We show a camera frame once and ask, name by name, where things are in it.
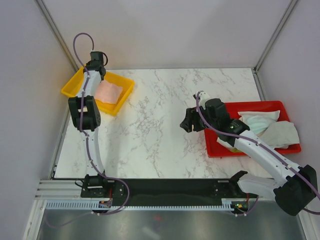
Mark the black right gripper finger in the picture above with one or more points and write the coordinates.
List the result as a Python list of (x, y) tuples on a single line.
[(187, 125), (189, 115)]

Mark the white slotted cable duct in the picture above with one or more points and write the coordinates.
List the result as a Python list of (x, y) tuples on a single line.
[(99, 205)]

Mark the yellow plastic tray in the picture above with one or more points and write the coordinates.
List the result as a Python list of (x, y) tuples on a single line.
[(73, 86)]

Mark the aluminium frame post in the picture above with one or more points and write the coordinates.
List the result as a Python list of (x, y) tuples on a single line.
[(56, 33), (280, 26)]

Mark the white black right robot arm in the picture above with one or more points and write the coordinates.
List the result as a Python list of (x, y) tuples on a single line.
[(291, 186)]

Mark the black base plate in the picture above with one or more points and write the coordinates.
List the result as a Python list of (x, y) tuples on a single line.
[(173, 191)]

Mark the aluminium frame post right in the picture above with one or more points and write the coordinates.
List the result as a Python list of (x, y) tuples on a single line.
[(280, 26)]

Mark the orange patterned towel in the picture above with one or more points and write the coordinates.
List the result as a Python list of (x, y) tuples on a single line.
[(235, 150)]

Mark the aluminium frame post left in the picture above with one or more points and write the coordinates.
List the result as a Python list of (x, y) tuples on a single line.
[(56, 33)]

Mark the pink waffle towel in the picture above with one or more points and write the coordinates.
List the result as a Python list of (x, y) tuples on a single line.
[(108, 93)]

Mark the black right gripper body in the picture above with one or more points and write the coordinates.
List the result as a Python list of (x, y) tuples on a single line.
[(198, 124)]

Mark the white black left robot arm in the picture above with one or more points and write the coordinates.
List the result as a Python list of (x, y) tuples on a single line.
[(86, 118)]

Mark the grey terry towel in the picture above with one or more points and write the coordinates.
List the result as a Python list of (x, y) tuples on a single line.
[(280, 134)]

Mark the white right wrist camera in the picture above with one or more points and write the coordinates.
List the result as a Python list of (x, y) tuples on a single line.
[(201, 97)]

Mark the light blue white towel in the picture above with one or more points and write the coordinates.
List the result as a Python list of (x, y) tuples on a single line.
[(259, 121)]

